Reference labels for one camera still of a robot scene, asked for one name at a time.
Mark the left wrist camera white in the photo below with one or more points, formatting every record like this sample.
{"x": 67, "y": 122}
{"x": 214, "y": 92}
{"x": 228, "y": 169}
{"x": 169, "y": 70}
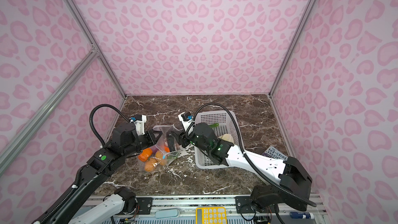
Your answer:
{"x": 139, "y": 121}

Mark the green cucumber toy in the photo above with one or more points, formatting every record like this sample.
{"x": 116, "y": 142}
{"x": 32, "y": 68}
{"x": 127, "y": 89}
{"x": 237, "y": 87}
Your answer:
{"x": 214, "y": 125}

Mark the colourful paperback book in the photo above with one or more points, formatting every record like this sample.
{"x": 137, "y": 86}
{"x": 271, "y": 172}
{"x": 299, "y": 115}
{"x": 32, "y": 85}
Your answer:
{"x": 272, "y": 152}

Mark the yellow-orange squash toy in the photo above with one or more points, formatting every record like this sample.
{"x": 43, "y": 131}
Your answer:
{"x": 159, "y": 157}

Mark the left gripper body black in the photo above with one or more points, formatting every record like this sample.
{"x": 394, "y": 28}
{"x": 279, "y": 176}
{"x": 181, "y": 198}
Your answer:
{"x": 142, "y": 142}

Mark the green lettuce toy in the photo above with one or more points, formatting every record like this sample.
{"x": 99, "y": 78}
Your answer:
{"x": 227, "y": 137}

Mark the light blue flat case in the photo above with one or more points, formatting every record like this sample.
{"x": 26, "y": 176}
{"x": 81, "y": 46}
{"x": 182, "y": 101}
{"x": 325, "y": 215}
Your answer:
{"x": 167, "y": 213}

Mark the clear zip top bag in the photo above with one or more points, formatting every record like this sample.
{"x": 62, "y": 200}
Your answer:
{"x": 171, "y": 156}

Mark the blue white marker pen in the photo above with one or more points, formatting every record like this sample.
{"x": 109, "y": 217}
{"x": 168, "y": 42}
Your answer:
{"x": 301, "y": 215}

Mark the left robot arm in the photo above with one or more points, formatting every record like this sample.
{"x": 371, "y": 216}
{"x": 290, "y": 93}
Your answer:
{"x": 103, "y": 164}

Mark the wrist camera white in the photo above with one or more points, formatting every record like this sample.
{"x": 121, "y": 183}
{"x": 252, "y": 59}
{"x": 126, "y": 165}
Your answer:
{"x": 139, "y": 121}
{"x": 186, "y": 119}

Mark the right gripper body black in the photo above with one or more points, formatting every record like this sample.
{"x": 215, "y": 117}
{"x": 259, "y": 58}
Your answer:
{"x": 194, "y": 139}

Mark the orange pumpkin toy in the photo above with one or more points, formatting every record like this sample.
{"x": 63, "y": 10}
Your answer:
{"x": 145, "y": 155}

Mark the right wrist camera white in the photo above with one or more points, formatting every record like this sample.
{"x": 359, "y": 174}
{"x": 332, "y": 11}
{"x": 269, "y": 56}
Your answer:
{"x": 186, "y": 119}

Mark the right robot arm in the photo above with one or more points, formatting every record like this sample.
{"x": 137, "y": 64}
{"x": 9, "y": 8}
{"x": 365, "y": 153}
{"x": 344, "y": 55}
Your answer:
{"x": 284, "y": 181}

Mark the dark eggplant toy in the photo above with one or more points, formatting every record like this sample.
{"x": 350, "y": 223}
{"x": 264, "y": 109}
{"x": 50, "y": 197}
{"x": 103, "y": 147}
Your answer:
{"x": 171, "y": 138}

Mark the brown potato toy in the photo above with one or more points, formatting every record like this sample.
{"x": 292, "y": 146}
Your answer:
{"x": 151, "y": 164}

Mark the yellow calculator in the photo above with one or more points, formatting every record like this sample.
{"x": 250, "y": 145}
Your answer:
{"x": 211, "y": 215}

